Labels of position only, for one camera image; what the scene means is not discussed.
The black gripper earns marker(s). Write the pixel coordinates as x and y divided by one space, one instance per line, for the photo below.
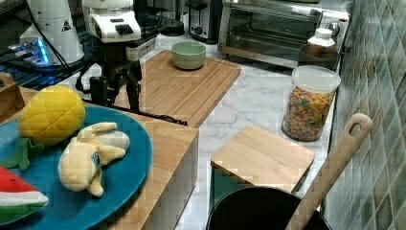
117 65

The black drawer handle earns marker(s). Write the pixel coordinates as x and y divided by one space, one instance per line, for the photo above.
166 118

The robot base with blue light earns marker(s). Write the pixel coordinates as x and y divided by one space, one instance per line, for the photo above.
52 39

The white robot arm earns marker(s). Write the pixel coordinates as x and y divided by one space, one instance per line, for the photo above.
110 21

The bamboo cutting board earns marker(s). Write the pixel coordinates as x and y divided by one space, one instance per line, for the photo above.
187 95

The plush yellow pineapple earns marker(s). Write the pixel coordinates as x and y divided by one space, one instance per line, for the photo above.
50 117

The green ceramic bowl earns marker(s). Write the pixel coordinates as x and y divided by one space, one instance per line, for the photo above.
188 55

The plush peeled banana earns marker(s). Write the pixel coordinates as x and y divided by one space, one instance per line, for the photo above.
80 165

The black toaster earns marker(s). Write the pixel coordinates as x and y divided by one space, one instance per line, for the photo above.
204 19

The blue plate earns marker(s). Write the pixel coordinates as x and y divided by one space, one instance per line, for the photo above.
121 179

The plush watermelon slice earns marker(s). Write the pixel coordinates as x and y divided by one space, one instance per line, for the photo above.
18 198

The green canister with wooden lid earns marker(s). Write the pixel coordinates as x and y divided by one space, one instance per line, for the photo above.
257 157

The stainless toaster oven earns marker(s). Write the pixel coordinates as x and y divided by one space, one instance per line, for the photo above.
274 31

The black pot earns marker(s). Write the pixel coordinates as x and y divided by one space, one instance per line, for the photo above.
253 208

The clear cereal jar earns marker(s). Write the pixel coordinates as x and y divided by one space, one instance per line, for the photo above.
309 102

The dark round cup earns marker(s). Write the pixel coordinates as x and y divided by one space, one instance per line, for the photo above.
318 56

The white capped bottle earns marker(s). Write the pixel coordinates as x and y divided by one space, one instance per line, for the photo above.
322 37

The wooden spoon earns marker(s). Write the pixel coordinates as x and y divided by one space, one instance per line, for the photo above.
351 138

